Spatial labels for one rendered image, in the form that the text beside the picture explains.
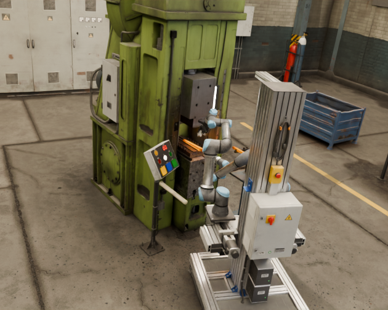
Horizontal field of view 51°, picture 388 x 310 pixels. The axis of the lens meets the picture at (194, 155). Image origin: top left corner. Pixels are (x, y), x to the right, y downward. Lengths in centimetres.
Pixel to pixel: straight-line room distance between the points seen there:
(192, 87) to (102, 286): 205
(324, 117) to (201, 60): 399
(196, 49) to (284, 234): 197
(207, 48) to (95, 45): 528
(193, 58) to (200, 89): 31
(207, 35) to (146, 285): 246
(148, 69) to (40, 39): 495
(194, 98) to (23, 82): 559
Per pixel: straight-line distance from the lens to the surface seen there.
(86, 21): 906
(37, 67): 903
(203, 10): 400
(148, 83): 423
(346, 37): 1293
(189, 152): 425
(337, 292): 441
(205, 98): 411
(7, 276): 428
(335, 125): 754
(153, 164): 372
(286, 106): 292
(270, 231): 312
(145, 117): 436
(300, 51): 1131
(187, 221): 461
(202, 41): 410
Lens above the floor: 274
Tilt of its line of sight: 25 degrees down
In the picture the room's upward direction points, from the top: 6 degrees clockwise
